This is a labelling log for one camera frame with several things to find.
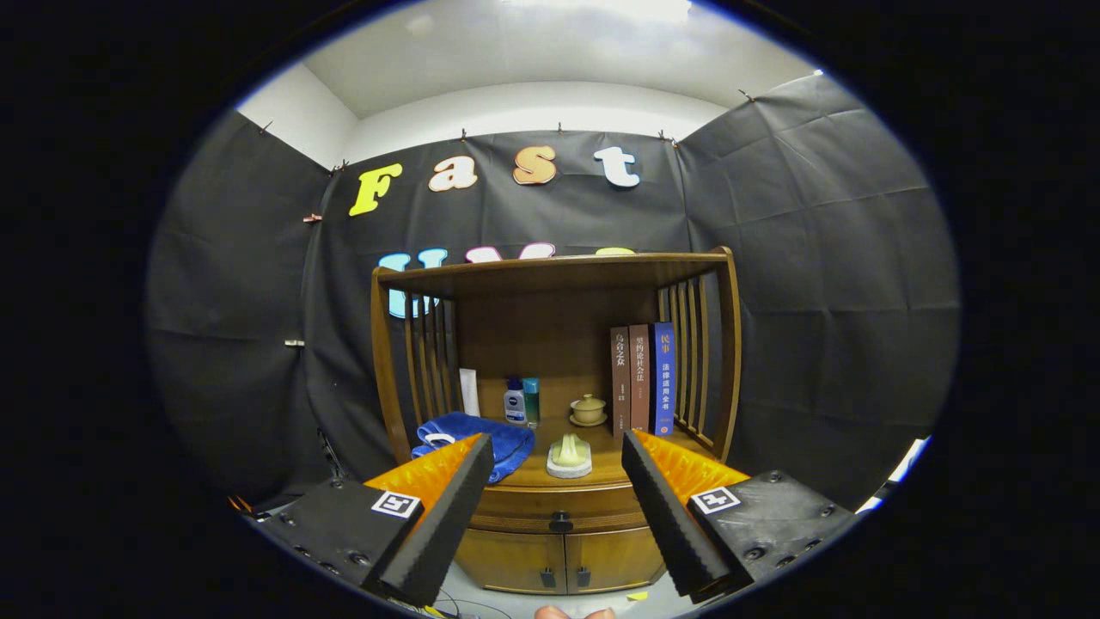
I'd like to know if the dark brown book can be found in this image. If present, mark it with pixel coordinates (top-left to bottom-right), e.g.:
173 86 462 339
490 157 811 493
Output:
610 326 632 438

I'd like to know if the reddish brown book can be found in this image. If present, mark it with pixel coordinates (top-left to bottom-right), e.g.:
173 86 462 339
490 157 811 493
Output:
628 324 651 433

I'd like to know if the wooden cabinet door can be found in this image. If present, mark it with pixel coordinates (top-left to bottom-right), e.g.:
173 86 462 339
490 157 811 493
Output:
565 526 667 594
454 526 568 596

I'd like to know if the blue book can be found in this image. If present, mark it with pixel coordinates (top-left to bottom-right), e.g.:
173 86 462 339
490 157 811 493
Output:
648 322 676 437

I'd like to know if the wooden countertop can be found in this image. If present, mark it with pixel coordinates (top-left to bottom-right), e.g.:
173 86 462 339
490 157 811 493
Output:
411 413 718 491

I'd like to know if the wooden drawer with black knob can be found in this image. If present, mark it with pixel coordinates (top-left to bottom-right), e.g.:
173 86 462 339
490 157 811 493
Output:
471 483 647 534

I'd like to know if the wooden cabinet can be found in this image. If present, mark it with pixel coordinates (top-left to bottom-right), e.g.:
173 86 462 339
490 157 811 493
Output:
370 247 743 596

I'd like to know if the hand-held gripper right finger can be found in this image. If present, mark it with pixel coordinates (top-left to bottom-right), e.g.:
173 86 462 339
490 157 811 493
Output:
621 429 859 603

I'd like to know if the thin floor cable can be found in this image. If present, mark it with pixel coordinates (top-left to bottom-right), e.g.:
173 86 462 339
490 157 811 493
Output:
421 589 491 619

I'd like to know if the white panel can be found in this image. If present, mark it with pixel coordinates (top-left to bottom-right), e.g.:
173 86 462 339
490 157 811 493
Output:
855 437 931 515

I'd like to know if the black backdrop cloth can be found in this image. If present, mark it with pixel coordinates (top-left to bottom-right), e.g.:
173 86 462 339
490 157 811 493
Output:
146 73 961 517

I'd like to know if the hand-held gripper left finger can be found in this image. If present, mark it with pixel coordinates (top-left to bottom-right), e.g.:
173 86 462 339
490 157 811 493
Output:
249 432 495 608

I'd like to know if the blue folded towel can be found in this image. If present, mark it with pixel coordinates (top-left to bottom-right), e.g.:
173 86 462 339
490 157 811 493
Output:
412 412 536 484

